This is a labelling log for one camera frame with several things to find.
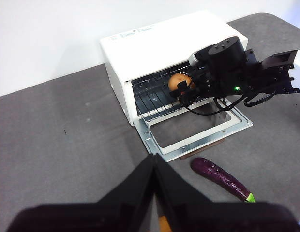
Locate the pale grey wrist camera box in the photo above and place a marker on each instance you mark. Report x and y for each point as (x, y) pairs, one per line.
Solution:
(194, 58)

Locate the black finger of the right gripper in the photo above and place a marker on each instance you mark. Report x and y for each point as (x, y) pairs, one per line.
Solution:
(182, 85)
(185, 96)

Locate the purple eggplant with green stem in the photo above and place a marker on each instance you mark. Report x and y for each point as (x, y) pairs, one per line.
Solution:
(220, 178)

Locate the brown potato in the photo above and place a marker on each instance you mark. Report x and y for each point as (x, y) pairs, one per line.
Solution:
(176, 81)

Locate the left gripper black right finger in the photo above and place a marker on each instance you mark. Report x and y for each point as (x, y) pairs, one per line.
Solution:
(174, 191)

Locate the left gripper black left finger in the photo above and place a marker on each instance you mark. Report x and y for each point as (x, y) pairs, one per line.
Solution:
(138, 183)

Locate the cream Toshiba toaster oven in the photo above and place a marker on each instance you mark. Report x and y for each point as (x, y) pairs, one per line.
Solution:
(145, 48)

